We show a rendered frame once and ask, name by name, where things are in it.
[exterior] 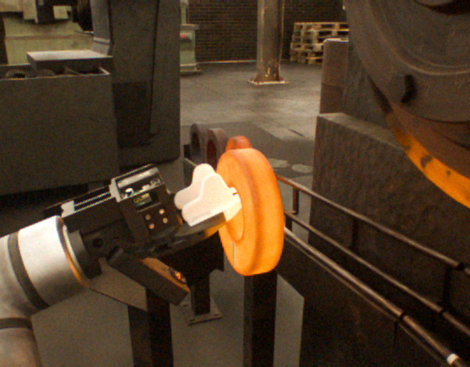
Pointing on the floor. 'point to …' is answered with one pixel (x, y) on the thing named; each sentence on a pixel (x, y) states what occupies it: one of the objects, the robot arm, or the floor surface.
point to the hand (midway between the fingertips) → (244, 197)
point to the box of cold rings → (51, 129)
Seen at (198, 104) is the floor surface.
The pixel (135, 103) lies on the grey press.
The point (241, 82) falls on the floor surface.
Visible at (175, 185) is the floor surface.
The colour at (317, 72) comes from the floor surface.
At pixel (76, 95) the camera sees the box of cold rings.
